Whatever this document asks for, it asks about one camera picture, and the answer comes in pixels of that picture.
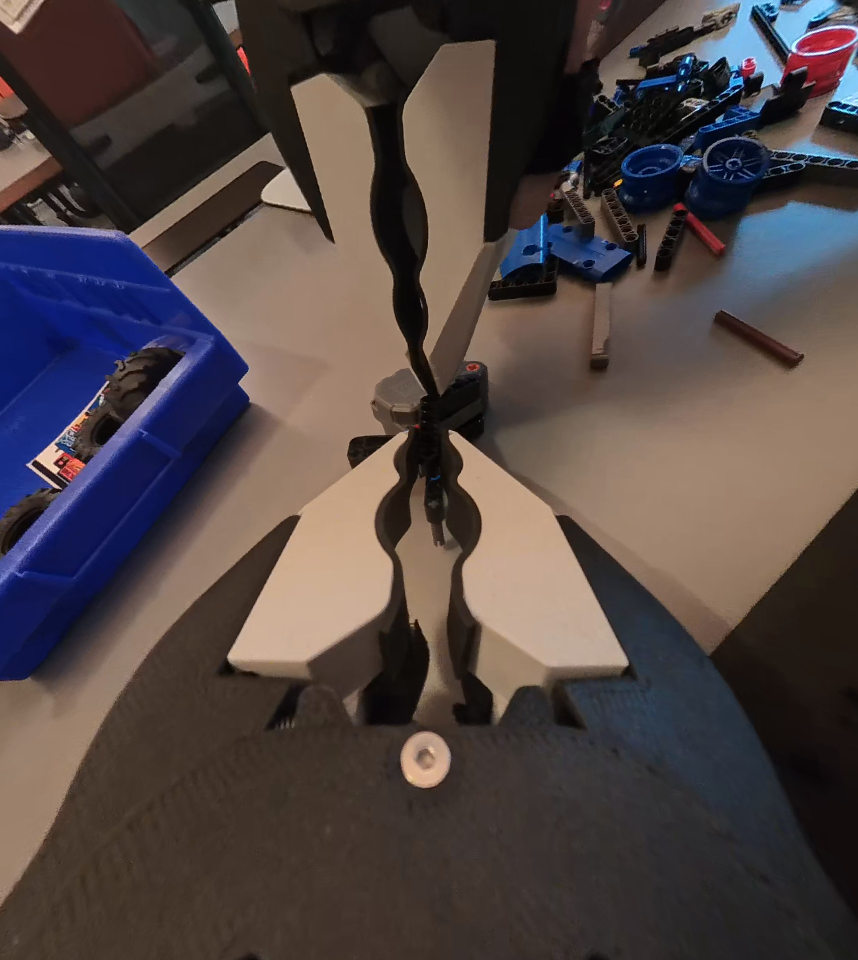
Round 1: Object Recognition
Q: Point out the grey desk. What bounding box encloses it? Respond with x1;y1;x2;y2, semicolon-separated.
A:
0;0;858;901

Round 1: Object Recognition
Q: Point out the blue angled shell panel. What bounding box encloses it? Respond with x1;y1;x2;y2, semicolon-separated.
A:
549;223;634;285

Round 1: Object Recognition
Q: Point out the blue wheel hub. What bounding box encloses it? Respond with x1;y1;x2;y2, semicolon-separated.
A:
684;135;774;221
618;144;689;213

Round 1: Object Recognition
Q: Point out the dark perforated panel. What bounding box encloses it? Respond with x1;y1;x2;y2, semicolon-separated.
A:
710;450;858;960

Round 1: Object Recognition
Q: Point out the black flat beam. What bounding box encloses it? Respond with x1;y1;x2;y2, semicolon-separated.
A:
487;258;559;303

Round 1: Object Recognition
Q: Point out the blue curved shell panel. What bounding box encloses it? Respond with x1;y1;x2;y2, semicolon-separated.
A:
500;217;559;282

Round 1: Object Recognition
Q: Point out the grey pull-back motor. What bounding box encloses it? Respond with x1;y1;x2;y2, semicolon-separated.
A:
370;360;490;444

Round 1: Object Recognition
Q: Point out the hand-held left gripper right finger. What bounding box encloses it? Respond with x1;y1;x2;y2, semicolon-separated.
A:
447;433;630;717

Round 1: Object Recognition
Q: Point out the white stand base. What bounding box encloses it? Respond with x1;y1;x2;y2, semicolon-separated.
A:
260;166;315;215

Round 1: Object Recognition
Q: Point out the grey long beam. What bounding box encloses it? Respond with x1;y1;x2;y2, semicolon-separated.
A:
762;148;858;189

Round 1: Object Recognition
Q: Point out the printed sticker sheet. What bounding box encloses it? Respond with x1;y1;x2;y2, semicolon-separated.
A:
27;382;111;492

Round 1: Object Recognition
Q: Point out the dark grey beam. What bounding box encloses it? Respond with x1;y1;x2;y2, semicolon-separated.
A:
588;281;614;371

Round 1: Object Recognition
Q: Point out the brown axle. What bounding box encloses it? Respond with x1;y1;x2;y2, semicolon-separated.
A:
714;309;805;369

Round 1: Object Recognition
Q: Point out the pile of loose building parts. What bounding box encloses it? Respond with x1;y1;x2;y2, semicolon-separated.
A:
547;45;858;275

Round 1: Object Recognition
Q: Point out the long black axle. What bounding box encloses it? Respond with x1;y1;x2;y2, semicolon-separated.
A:
750;2;794;65

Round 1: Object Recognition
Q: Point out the red wheel hub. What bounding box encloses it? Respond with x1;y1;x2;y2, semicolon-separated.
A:
781;24;858;99

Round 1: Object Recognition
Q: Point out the blue plastic bin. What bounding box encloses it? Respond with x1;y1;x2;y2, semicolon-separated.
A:
0;225;252;720

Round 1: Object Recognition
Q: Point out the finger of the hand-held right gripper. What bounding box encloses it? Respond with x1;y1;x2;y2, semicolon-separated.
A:
401;37;510;385
288;72;439;400

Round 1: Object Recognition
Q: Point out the black rubber tyre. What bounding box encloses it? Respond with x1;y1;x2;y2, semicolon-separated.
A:
69;405;126;460
0;487;63;571
102;346;186;421

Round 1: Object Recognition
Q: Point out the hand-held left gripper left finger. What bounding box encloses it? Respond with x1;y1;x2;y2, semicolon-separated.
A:
226;433;411;714

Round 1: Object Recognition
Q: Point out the red axle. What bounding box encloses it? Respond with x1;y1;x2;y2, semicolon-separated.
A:
678;206;728;258

